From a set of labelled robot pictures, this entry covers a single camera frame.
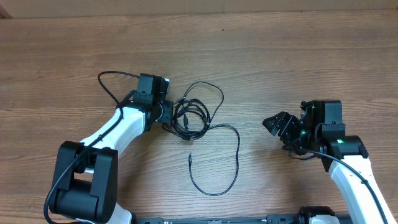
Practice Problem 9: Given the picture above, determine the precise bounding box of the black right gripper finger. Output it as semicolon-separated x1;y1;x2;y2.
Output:
262;111;288;136
278;114;301;143

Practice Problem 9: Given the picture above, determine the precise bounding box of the thin black braided cable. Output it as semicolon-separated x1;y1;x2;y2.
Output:
183;81;241;197

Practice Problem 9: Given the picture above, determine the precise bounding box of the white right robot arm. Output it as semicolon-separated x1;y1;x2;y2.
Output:
262;100;395;223

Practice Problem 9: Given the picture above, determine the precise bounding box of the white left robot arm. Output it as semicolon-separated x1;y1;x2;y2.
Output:
44;74;173;223

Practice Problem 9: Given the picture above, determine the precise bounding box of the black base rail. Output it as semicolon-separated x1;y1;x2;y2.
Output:
130;205;354;224

